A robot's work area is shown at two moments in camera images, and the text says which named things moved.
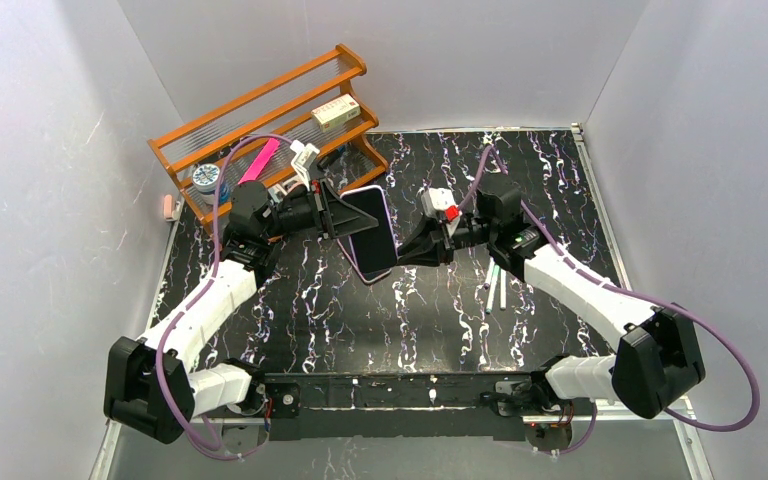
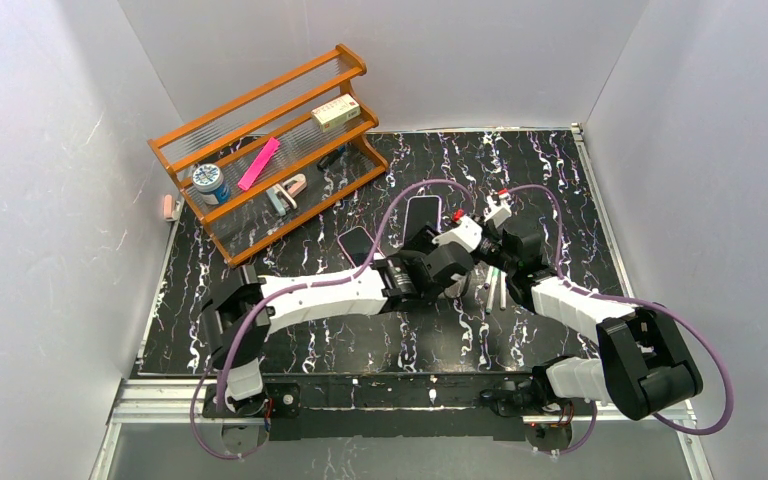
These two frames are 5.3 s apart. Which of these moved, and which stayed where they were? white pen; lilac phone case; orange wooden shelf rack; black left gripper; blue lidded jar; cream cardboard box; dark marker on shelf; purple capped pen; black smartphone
Moved: black left gripper; lilac phone case; black smartphone
Stayed: purple capped pen; cream cardboard box; dark marker on shelf; white pen; blue lidded jar; orange wooden shelf rack
